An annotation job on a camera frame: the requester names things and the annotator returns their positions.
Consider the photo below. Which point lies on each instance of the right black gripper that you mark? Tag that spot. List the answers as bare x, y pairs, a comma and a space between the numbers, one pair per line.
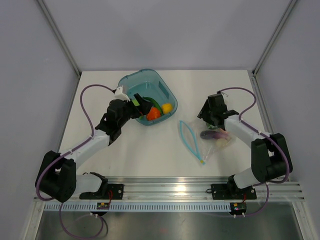
203, 113

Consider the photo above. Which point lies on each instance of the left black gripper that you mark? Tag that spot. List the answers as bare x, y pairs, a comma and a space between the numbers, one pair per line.
144, 106

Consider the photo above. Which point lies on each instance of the light green fake vegetable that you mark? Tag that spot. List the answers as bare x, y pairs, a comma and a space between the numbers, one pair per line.
135, 102

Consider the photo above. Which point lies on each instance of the green fake chili pepper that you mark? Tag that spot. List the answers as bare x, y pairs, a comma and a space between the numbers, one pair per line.
155, 103

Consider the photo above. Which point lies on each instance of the orange fake fruit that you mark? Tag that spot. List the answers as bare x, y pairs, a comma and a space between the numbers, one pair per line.
153, 114

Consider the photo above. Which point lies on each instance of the yellow fake fruit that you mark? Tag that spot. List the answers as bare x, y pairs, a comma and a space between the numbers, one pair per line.
167, 108

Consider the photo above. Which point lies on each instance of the purple fake eggplant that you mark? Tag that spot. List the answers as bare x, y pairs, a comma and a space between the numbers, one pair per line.
211, 134

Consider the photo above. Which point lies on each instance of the cream fake garlic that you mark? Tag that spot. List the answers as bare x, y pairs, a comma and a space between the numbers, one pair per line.
221, 142

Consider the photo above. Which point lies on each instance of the clear zip top bag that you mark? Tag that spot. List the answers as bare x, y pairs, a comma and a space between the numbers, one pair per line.
201, 149

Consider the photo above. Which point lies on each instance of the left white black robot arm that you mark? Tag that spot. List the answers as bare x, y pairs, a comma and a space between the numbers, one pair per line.
57, 177

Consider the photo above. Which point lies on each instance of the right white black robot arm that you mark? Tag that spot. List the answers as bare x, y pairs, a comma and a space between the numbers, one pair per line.
270, 157

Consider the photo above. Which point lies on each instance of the teal transparent plastic bin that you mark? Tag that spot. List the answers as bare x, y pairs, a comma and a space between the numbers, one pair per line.
148, 83

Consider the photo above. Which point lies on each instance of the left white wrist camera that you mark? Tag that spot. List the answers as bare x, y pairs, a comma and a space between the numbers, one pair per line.
120, 94

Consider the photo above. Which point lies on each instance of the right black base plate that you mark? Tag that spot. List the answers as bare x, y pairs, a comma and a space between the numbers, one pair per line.
222, 191

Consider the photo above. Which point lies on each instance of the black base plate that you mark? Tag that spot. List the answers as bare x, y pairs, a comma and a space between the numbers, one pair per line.
222, 191
113, 191

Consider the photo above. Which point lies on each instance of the aluminium mounting rail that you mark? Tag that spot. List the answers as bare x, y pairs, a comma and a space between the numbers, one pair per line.
187, 189

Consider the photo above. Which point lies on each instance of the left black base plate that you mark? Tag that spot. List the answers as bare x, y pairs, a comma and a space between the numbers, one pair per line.
113, 191

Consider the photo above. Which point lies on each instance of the left aluminium frame post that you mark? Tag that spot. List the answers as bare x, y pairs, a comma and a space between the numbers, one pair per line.
59, 37

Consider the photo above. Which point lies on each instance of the aluminium frame post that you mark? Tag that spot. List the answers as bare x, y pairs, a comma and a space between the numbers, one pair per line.
275, 35
59, 37

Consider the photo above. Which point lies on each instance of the white slotted cable duct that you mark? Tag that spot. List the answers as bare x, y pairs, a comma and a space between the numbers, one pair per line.
139, 206

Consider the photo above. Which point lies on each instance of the right aluminium frame post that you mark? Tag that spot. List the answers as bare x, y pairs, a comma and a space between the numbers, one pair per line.
275, 35

